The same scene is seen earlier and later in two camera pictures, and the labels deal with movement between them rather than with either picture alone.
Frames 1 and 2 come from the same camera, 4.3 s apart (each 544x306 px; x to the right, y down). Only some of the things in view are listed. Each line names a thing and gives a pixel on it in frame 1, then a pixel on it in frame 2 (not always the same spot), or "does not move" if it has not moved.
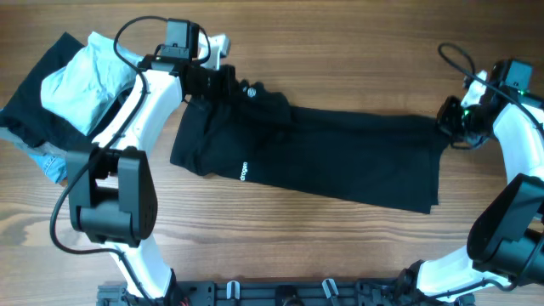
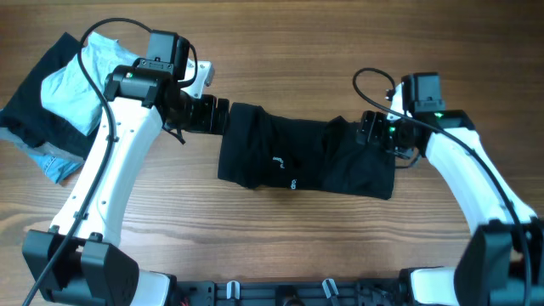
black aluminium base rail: [280, 292] does not move
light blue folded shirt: [81, 93] does not move
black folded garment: [24, 115] does not move
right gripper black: [443, 122] → [371, 128]
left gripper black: [229, 77] → [206, 123]
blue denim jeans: [54, 167] does not move
